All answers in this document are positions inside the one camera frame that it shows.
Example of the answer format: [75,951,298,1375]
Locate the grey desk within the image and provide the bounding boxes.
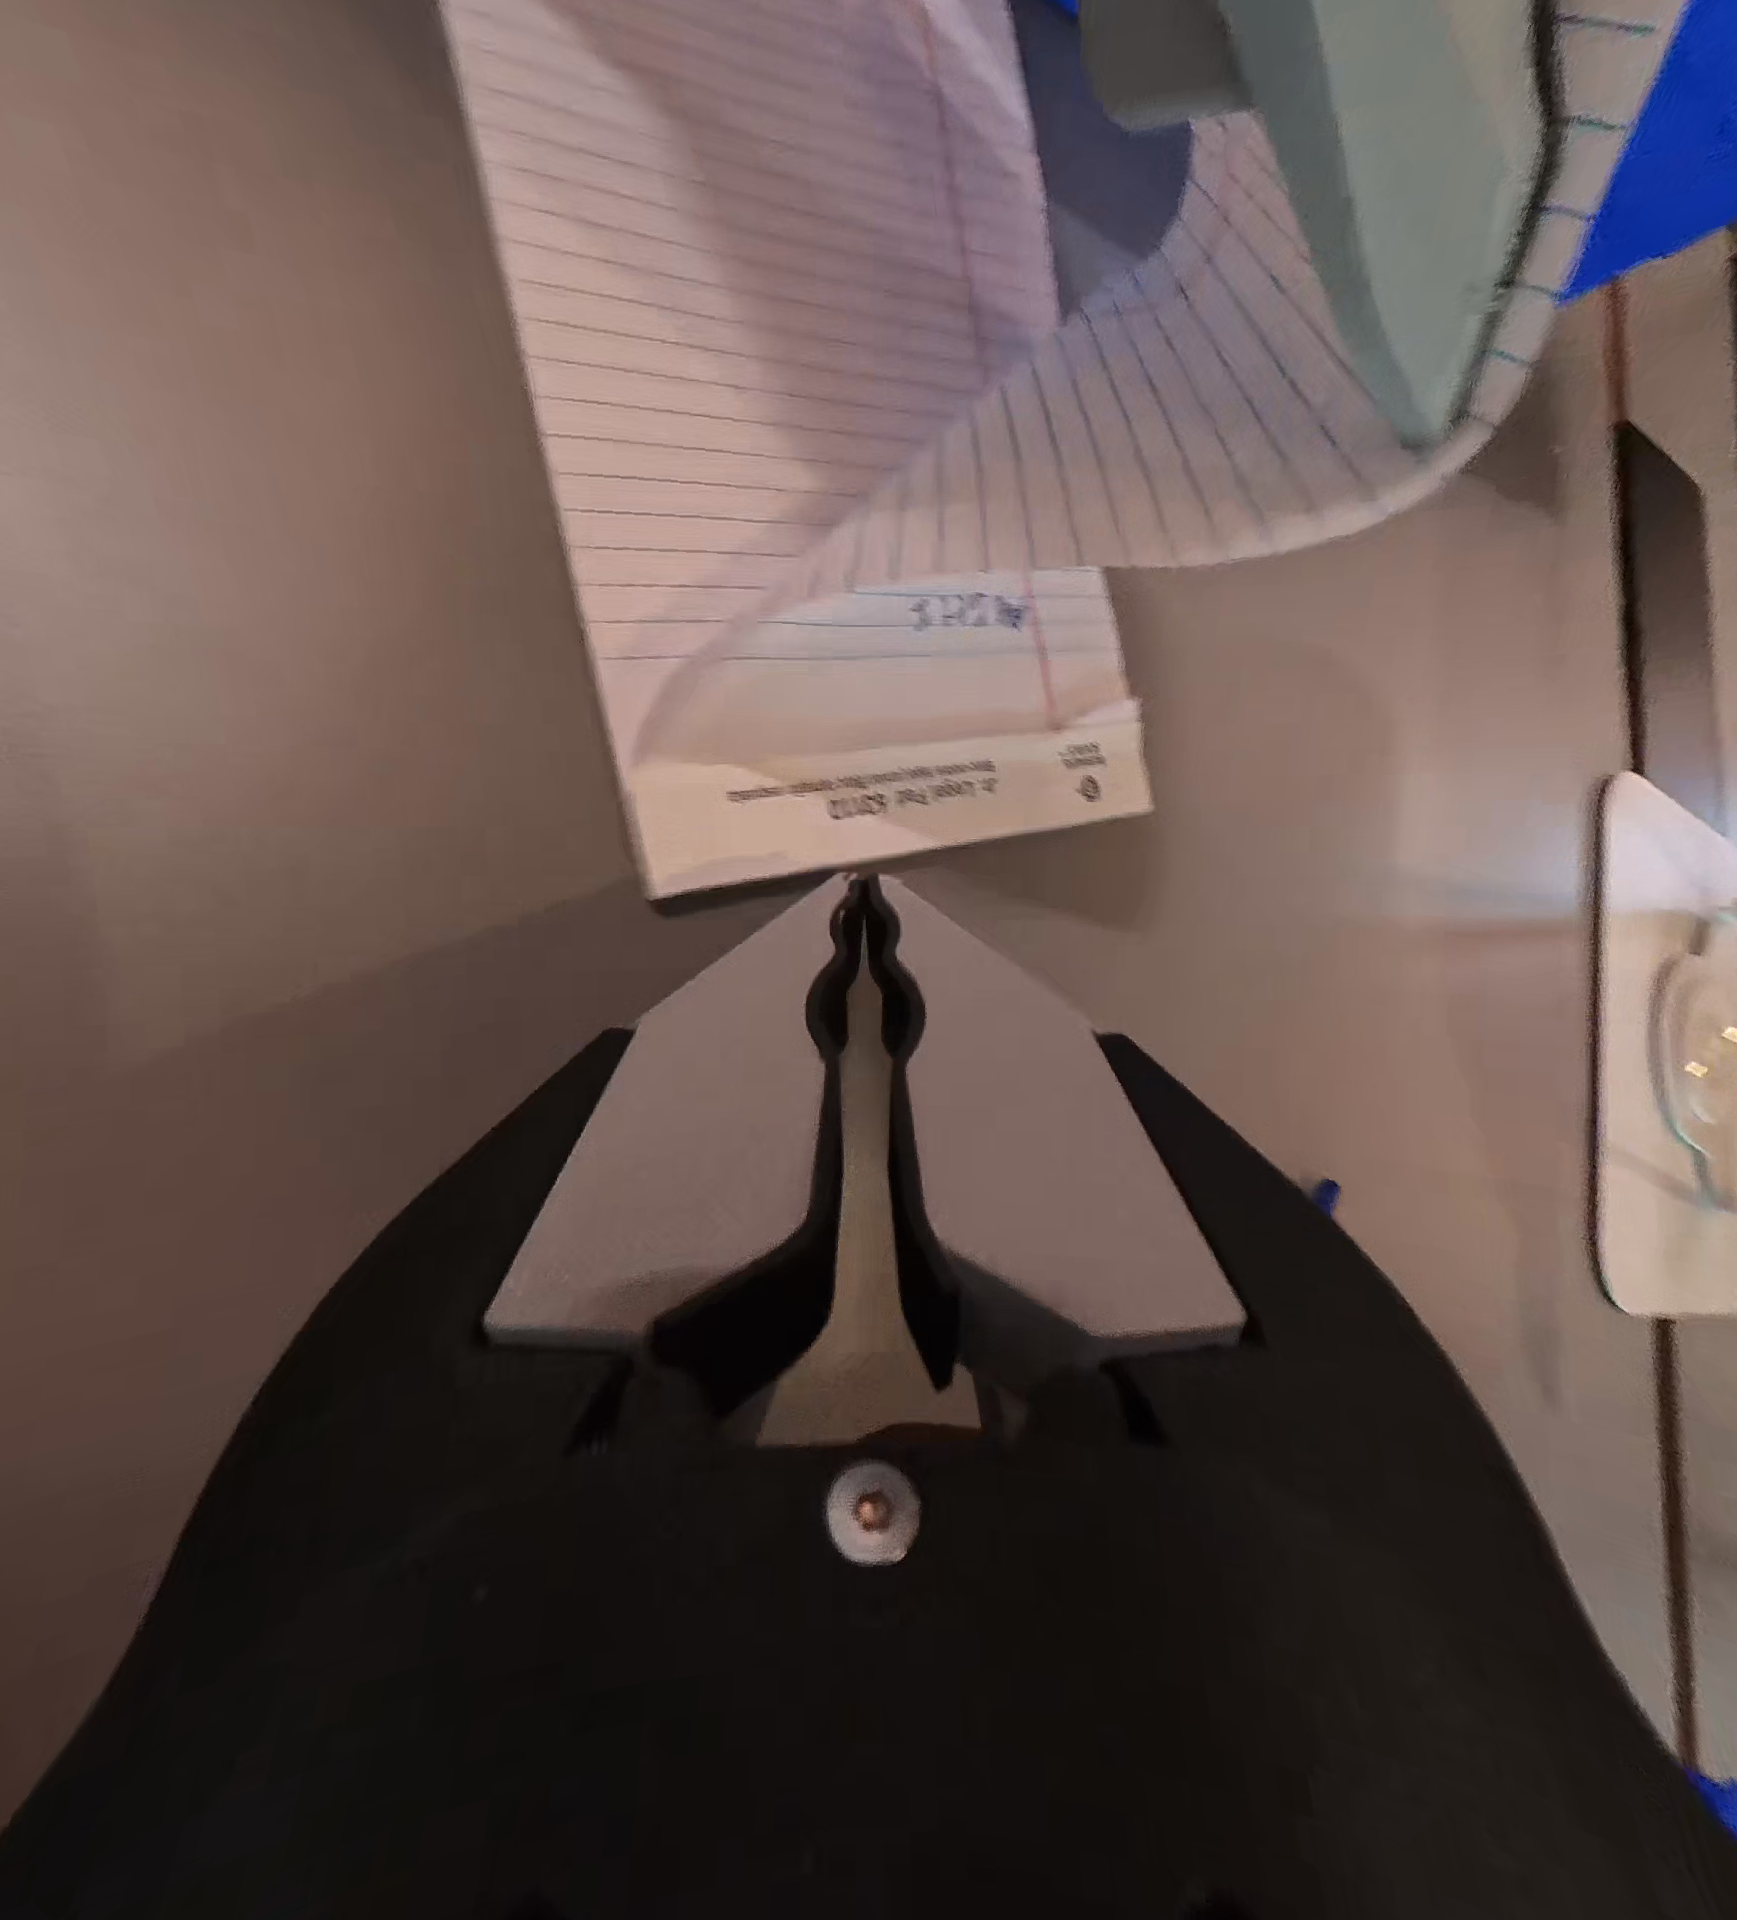
[0,0,1737,1920]

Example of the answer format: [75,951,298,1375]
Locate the lined paper sheet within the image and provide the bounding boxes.
[638,0,1699,759]

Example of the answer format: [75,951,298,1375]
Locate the white document stand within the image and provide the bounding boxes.
[1592,768,1737,1373]

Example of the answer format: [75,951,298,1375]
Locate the black phone on table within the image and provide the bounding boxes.
[1620,419,1737,790]

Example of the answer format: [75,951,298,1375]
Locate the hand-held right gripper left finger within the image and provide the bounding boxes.
[482,876,870,1420]

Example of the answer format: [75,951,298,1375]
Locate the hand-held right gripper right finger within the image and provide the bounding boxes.
[857,876,1249,1389]

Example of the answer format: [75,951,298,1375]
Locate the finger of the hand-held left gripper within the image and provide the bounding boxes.
[1079,0,1556,452]

